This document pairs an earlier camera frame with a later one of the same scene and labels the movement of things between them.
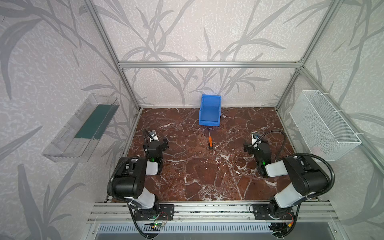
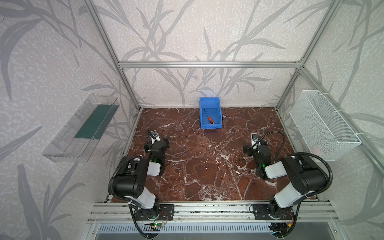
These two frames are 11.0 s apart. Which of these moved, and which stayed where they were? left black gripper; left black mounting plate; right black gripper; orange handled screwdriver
Moved: orange handled screwdriver
Stayed: right black gripper; left black mounting plate; left black gripper
